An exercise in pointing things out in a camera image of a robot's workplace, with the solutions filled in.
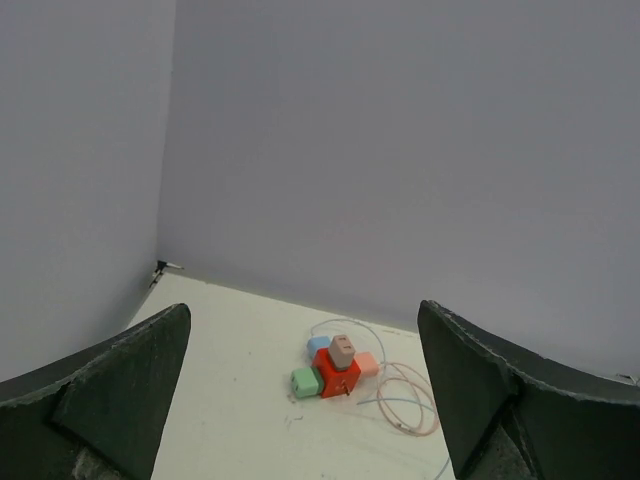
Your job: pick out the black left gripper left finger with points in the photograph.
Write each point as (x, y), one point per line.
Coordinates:
(99, 413)

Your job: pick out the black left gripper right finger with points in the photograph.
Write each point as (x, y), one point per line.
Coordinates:
(509, 413)

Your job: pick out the salmon pink charger plug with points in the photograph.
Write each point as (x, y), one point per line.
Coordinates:
(367, 364)

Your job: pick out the red cube power socket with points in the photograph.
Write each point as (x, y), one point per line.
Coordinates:
(335, 382)

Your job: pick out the green charger plug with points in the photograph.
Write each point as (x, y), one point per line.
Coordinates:
(306, 382)

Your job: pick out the light blue charger plug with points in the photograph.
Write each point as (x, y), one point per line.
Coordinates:
(316, 343)

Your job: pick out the black corner bracket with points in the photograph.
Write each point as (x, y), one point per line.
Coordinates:
(160, 270)

